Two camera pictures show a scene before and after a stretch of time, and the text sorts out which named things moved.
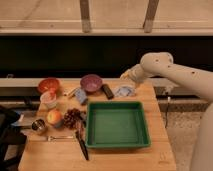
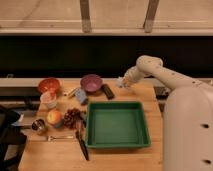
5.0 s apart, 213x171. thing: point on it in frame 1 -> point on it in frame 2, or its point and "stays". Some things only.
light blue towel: [125, 91] -> [122, 82]
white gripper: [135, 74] stays
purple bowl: [91, 82] stays
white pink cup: [48, 99] stays
